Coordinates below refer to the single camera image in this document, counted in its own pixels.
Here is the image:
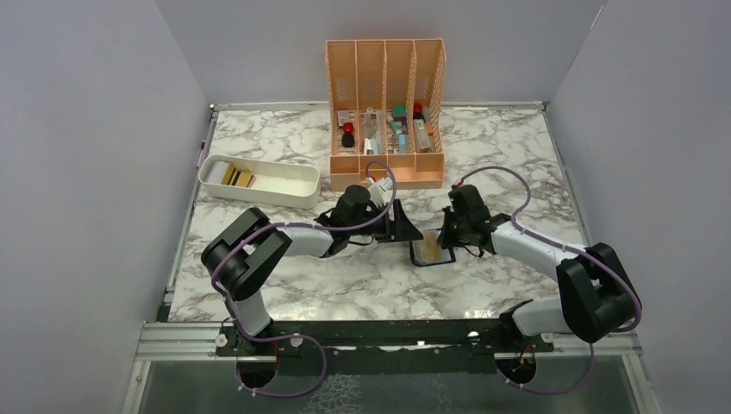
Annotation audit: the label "black leather card holder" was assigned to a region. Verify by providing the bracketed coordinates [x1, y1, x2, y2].
[409, 229, 456, 267]

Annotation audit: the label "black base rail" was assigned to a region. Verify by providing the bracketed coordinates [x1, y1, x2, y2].
[215, 319, 553, 377]

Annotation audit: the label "white plastic tray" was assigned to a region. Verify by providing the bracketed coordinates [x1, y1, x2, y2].
[198, 155, 321, 209]

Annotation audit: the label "green cap item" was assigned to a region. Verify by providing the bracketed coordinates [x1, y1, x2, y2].
[391, 105, 407, 118]

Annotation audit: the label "orange desk organizer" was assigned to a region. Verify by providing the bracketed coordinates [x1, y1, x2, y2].
[325, 38, 446, 191]

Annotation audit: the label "red cap bottle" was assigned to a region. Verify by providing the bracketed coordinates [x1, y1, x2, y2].
[413, 103, 425, 120]

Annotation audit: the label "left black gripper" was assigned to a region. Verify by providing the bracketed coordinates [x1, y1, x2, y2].
[347, 199, 423, 243]

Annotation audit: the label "grey stapler box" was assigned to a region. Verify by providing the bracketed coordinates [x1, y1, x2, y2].
[413, 118, 433, 154]

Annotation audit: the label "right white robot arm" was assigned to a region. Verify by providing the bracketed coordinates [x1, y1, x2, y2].
[439, 185, 641, 351]

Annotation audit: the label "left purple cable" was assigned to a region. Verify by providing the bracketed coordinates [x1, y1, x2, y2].
[209, 160, 398, 400]

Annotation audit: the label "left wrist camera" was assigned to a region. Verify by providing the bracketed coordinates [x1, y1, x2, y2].
[368, 177, 393, 207]

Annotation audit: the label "black round item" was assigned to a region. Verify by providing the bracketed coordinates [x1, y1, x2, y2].
[341, 133, 355, 148]

